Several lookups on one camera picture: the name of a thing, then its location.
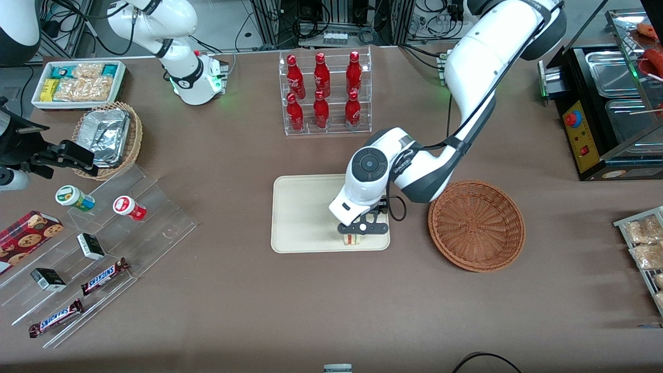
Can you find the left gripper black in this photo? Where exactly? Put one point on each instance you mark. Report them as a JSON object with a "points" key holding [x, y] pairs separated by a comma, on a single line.
{"points": [[383, 208]]}

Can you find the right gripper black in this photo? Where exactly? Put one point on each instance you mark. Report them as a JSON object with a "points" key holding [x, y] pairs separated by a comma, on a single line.
{"points": [[16, 149]]}

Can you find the triangle sandwich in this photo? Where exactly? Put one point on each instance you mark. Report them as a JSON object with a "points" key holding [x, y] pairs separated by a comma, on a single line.
{"points": [[351, 240]]}

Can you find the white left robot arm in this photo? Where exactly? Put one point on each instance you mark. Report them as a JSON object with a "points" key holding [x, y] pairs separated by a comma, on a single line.
{"points": [[481, 52]]}

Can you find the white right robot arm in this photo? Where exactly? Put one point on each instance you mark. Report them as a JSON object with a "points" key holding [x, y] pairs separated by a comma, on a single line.
{"points": [[181, 20]]}

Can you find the silver foil tray stack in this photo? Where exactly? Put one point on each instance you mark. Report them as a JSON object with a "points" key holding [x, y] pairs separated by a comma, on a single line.
{"points": [[106, 137]]}

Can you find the tan wicker basket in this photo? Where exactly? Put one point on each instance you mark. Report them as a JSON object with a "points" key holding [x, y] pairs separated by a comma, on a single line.
{"points": [[135, 134]]}

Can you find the cream plastic tray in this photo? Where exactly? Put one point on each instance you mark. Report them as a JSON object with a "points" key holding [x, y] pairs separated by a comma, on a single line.
{"points": [[300, 212]]}

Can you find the round brown wicker basket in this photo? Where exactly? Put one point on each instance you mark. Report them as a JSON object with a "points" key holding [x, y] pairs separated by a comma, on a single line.
{"points": [[476, 225]]}

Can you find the green lid snack cup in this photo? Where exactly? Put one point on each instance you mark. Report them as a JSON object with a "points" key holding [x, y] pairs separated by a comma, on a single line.
{"points": [[72, 198]]}

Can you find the clear bag of puffed snacks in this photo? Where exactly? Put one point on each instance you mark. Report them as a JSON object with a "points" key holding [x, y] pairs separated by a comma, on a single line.
{"points": [[83, 89], [88, 71]]}

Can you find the white rectangular snack bin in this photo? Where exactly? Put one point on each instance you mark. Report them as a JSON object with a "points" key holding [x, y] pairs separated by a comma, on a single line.
{"points": [[39, 101]]}

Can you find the red lid snack cup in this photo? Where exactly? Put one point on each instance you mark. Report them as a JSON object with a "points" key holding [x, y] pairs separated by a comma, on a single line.
{"points": [[127, 206]]}

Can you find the yellow snack packet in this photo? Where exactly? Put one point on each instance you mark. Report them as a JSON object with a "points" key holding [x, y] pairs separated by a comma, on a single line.
{"points": [[49, 90]]}

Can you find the teal snack packet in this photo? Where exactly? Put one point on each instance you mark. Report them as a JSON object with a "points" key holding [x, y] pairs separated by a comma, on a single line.
{"points": [[110, 70], [62, 71]]}

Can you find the small black carton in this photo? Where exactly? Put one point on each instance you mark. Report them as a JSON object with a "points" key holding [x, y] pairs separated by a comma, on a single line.
{"points": [[47, 280], [90, 246]]}

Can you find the red plaid cookie box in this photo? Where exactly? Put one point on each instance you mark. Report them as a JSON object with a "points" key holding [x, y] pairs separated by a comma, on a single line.
{"points": [[26, 238]]}

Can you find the clear acrylic bottle rack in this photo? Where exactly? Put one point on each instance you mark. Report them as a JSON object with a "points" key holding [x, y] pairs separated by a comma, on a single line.
{"points": [[362, 129]]}

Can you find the clear acrylic stepped display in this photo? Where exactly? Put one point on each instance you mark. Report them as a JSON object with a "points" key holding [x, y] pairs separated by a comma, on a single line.
{"points": [[155, 228]]}

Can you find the red soda bottle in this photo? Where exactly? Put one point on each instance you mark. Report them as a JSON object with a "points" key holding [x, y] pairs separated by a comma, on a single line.
{"points": [[295, 114], [321, 113], [352, 111], [295, 77], [321, 76], [354, 74]]}

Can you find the Snickers chocolate bar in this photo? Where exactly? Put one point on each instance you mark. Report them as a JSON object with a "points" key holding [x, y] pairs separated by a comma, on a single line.
{"points": [[103, 277], [56, 318]]}

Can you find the small grey device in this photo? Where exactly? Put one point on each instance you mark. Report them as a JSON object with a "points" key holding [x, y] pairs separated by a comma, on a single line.
{"points": [[337, 369]]}

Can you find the white power strip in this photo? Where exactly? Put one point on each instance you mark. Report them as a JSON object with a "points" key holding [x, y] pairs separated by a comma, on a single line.
{"points": [[335, 38]]}

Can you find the black food warmer appliance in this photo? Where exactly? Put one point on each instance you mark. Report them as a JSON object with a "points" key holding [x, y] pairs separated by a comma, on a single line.
{"points": [[580, 140]]}

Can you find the clear bag of crackers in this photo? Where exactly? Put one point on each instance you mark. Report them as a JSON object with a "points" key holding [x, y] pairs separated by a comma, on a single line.
{"points": [[647, 256], [642, 230], [659, 300], [658, 281]]}

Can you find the steel warmer pan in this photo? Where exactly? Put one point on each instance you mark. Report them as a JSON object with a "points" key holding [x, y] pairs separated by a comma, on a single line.
{"points": [[629, 122], [611, 72]]}

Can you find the red food piece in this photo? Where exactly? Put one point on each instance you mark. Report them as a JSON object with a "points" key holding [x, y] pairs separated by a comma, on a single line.
{"points": [[655, 59]]}

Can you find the orange food piece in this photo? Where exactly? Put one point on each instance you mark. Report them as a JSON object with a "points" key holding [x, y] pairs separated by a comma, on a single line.
{"points": [[651, 30]]}

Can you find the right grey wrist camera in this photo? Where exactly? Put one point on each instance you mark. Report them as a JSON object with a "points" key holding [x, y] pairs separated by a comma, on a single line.
{"points": [[13, 180]]}

